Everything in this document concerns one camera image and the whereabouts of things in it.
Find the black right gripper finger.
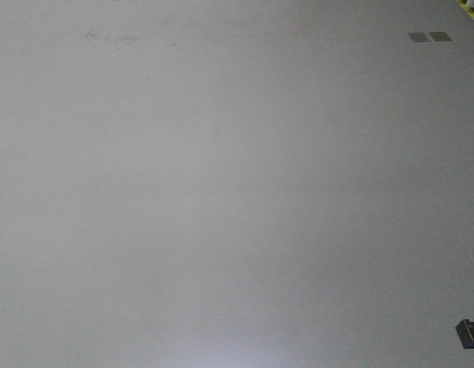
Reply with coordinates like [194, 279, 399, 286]
[456, 319, 474, 349]

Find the grey floor hatch plate right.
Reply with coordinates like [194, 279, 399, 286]
[429, 31, 452, 42]

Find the grey floor hatch plate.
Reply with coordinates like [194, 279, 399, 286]
[429, 31, 452, 42]
[408, 32, 430, 43]

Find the grey floor hatch plate left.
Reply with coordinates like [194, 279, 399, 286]
[408, 32, 430, 43]

